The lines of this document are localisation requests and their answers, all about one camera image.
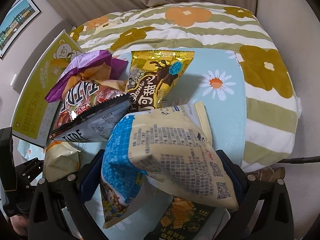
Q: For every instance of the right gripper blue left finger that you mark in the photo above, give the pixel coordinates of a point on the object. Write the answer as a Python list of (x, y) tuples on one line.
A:
[(90, 177)]

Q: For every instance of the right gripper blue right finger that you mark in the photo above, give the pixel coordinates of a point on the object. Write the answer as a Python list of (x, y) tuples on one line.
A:
[(235, 174)]

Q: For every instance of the Tatre dark snack bag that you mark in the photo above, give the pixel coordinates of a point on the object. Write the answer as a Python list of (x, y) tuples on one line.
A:
[(90, 112)]

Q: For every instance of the blue cream snack bag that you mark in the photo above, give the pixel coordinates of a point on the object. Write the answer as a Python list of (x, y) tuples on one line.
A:
[(173, 147)]

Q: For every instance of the purple snack bag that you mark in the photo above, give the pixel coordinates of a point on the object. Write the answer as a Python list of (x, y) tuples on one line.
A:
[(97, 65)]

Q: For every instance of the left hand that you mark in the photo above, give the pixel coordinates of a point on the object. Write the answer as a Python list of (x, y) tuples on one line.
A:
[(20, 224)]

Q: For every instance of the brown paper bag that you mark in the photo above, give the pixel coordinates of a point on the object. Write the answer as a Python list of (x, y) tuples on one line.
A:
[(269, 174)]

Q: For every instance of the orange cream snack bag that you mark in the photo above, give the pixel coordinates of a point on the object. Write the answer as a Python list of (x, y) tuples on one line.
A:
[(61, 159)]

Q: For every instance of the green cracker packet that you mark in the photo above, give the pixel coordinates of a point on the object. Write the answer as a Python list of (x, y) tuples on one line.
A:
[(182, 219)]

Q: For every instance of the green cardboard box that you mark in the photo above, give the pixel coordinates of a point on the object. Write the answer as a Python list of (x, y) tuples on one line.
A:
[(33, 115)]

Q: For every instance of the floral striped duvet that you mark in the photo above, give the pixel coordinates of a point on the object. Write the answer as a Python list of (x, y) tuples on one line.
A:
[(271, 102)]

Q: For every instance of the black floor lamp stand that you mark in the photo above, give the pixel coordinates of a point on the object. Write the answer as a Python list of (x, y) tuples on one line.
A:
[(301, 160)]

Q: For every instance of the blue daisy tablecloth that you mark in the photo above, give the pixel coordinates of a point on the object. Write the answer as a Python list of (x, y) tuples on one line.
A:
[(215, 78)]

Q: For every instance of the gold chocolate snack bag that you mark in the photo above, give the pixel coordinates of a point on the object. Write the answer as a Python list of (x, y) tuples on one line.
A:
[(152, 75)]

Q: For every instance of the framed houses picture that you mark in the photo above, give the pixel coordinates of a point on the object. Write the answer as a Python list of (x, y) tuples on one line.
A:
[(18, 17)]

